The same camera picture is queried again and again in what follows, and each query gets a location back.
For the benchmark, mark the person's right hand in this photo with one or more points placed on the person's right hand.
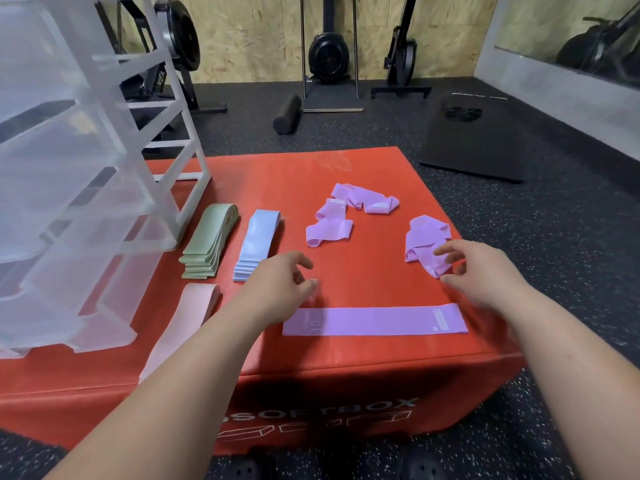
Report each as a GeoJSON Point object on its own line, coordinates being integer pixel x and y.
{"type": "Point", "coordinates": [490, 279]}

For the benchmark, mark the person's left hand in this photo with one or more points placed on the person's left hand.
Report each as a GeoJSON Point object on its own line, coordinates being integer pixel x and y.
{"type": "Point", "coordinates": [270, 294]}

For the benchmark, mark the stack of blue bands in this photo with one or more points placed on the stack of blue bands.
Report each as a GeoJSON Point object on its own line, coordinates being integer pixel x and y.
{"type": "Point", "coordinates": [257, 239]}

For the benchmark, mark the purple band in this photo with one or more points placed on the purple band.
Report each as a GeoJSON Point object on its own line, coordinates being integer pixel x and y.
{"type": "Point", "coordinates": [330, 229]}
{"type": "Point", "coordinates": [375, 320]}
{"type": "Point", "coordinates": [425, 239]}
{"type": "Point", "coordinates": [370, 197]}

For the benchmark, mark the stack of green bands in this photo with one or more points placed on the stack of green bands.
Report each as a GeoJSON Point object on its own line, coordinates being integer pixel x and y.
{"type": "Point", "coordinates": [210, 234]}

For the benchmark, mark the stack of pink bands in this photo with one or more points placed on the stack of pink bands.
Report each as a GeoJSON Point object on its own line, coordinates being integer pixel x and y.
{"type": "Point", "coordinates": [185, 319]}

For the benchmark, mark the clear plastic drawer unit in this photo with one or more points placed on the clear plastic drawer unit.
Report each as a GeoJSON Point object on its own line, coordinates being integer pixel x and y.
{"type": "Point", "coordinates": [192, 189]}

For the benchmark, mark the translucent plastic drawer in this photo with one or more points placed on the translucent plastic drawer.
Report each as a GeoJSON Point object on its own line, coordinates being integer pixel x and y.
{"type": "Point", "coordinates": [35, 59]}
{"type": "Point", "coordinates": [40, 309]}
{"type": "Point", "coordinates": [55, 184]}
{"type": "Point", "coordinates": [107, 329]}

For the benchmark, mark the person's right forearm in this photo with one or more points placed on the person's right forearm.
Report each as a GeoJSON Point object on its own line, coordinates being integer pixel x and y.
{"type": "Point", "coordinates": [585, 374]}

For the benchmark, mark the person's left forearm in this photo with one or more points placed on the person's left forearm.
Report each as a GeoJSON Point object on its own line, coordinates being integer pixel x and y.
{"type": "Point", "coordinates": [160, 404]}

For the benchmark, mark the red soft plyo box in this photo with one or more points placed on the red soft plyo box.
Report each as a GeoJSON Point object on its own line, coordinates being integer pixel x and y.
{"type": "Point", "coordinates": [300, 179]}

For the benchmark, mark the black exercise mat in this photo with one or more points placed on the black exercise mat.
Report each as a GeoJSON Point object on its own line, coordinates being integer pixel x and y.
{"type": "Point", "coordinates": [472, 144]}

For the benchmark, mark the black perforated clog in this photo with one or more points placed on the black perforated clog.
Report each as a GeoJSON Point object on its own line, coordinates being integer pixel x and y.
{"type": "Point", "coordinates": [422, 467]}
{"type": "Point", "coordinates": [250, 468]}

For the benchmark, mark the black foam roller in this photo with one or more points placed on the black foam roller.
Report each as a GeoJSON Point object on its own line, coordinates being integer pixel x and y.
{"type": "Point", "coordinates": [287, 114]}

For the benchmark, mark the black upright rowing machine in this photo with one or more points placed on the black upright rowing machine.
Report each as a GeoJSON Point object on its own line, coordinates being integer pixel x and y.
{"type": "Point", "coordinates": [401, 57]}

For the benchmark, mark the black ski machine with stand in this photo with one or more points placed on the black ski machine with stand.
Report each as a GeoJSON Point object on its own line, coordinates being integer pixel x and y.
{"type": "Point", "coordinates": [328, 57]}

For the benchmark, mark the wall mirror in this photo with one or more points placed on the wall mirror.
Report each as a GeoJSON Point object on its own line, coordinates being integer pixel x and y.
{"type": "Point", "coordinates": [535, 24]}

